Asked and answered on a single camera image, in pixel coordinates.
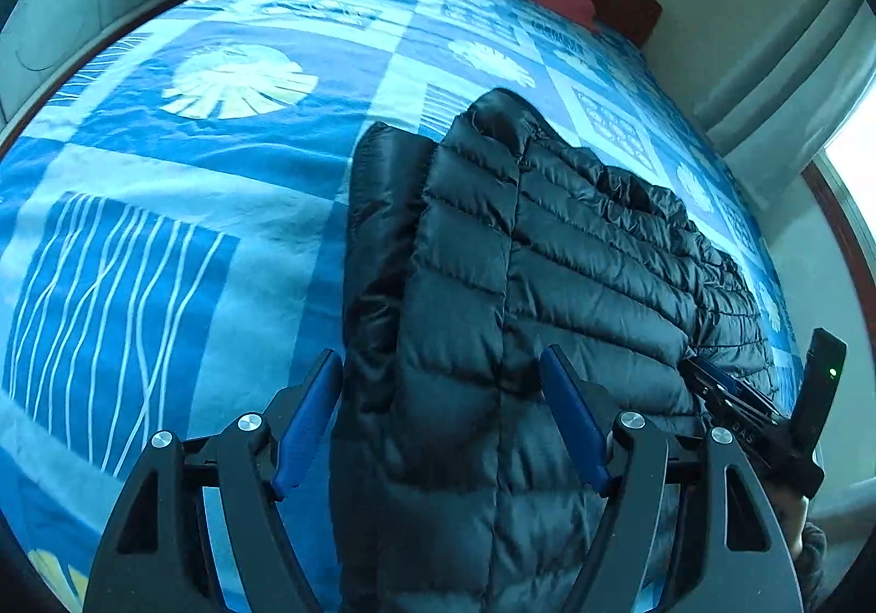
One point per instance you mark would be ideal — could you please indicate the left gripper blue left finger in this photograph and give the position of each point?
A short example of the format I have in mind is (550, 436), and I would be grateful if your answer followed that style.
(300, 414)

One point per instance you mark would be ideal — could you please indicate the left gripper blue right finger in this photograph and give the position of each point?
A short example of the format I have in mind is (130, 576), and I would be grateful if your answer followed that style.
(581, 410)

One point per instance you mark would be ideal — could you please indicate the black quilted puffer jacket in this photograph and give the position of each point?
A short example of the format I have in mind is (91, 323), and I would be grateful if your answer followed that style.
(451, 488)

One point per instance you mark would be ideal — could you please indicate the person's right hand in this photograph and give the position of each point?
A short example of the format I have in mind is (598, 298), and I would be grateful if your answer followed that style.
(791, 510)

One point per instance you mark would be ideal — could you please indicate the blue patterned bed sheet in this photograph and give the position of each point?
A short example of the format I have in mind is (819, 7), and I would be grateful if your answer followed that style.
(175, 224)

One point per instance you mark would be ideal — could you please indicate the black camera box green light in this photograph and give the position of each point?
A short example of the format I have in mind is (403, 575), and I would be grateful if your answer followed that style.
(823, 367)

